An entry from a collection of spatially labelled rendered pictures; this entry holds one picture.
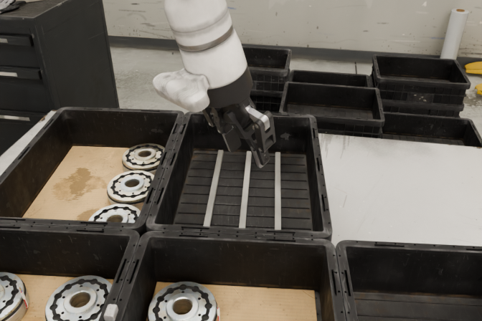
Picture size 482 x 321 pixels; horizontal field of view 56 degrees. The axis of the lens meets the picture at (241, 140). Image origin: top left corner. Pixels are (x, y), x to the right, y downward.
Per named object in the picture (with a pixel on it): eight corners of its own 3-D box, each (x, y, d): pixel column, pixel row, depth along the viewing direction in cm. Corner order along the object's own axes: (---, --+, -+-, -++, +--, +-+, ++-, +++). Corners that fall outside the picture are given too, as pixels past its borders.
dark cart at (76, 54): (77, 198, 224) (33, 18, 176) (-5, 188, 231) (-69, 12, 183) (124, 135, 274) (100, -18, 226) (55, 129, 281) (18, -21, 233)
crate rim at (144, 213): (144, 240, 73) (142, 229, 72) (-35, 231, 75) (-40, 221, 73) (186, 119, 107) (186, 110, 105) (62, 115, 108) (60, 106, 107)
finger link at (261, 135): (252, 121, 56) (253, 147, 61) (263, 129, 55) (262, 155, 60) (267, 108, 57) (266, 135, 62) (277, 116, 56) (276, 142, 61)
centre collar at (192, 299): (194, 325, 65) (194, 322, 64) (161, 319, 66) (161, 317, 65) (202, 297, 69) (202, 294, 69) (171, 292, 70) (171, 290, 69)
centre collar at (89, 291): (92, 315, 66) (92, 312, 66) (59, 315, 66) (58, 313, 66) (101, 288, 70) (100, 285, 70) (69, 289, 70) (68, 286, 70)
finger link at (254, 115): (234, 106, 57) (234, 117, 59) (261, 126, 56) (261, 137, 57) (247, 95, 58) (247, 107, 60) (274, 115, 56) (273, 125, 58)
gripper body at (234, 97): (260, 57, 55) (276, 115, 61) (216, 43, 61) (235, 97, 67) (216, 92, 52) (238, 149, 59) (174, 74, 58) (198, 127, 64)
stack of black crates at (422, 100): (435, 137, 245) (456, 59, 221) (447, 169, 220) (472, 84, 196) (359, 130, 251) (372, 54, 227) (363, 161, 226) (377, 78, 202)
